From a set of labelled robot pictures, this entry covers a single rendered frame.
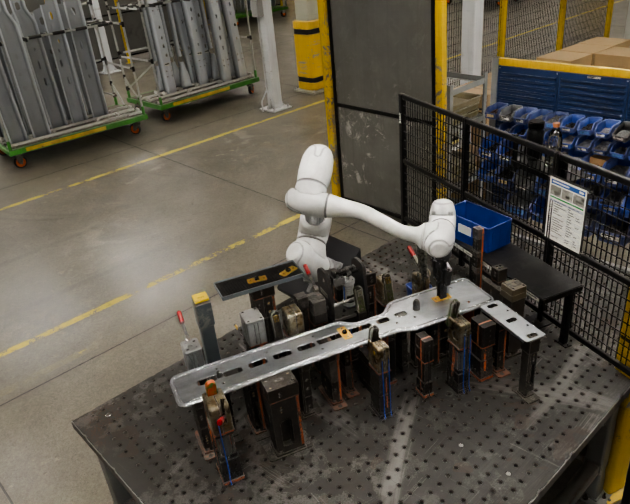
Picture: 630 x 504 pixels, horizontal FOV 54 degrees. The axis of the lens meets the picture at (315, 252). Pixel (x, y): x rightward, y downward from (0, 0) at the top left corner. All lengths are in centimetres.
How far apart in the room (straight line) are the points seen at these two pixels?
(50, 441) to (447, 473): 239
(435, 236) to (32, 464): 258
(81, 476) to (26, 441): 51
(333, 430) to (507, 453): 66
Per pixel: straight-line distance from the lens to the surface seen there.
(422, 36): 474
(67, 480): 370
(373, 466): 241
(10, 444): 408
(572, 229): 280
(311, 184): 255
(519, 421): 262
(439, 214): 246
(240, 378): 237
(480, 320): 263
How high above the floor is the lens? 249
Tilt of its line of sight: 28 degrees down
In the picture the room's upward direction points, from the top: 6 degrees counter-clockwise
